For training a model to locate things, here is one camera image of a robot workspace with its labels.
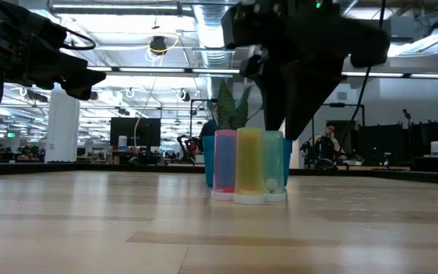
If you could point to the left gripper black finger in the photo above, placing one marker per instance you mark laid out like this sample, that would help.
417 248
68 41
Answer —
80 91
89 76

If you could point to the white square column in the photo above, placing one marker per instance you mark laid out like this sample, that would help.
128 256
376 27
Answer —
62 129

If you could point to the green snake plant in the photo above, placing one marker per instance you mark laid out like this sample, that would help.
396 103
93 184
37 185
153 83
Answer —
228 110

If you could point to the yellow pill bottle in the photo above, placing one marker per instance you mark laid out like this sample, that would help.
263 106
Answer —
248 163

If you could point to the white canister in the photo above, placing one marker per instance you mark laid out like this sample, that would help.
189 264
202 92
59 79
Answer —
436 149
122 144

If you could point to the black desk monitor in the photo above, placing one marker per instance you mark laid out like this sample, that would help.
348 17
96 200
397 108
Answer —
378 141
432 131

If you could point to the black table edge rail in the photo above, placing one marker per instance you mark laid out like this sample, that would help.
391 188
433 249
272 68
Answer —
51 167

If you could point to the black red background robot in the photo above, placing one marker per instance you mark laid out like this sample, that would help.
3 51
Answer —
188 146

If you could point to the black wide frame stand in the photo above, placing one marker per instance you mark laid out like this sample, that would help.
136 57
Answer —
350 104

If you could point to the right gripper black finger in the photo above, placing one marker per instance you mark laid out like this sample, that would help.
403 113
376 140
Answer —
274 99
304 99

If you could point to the pink pill bottle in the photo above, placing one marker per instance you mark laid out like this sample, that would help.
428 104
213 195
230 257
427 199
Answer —
223 163

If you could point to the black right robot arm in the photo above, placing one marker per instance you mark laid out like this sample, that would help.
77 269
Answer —
299 4

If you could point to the person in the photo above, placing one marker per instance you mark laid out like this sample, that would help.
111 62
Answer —
207 129
327 146

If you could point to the silver corrugated ceiling duct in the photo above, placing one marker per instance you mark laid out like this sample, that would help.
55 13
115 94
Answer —
211 38

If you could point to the green exit sign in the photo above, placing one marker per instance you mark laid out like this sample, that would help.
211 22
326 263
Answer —
11 135

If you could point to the long ceiling light bar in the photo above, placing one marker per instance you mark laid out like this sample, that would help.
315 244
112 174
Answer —
158 70

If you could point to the teal pill bottle white balls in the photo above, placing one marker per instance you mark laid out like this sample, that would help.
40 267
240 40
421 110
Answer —
275 160

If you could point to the blue plastic cup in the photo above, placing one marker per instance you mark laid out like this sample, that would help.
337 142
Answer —
207 160

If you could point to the black narrow frame stand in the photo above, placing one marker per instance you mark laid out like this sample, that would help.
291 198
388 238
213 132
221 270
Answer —
200 100

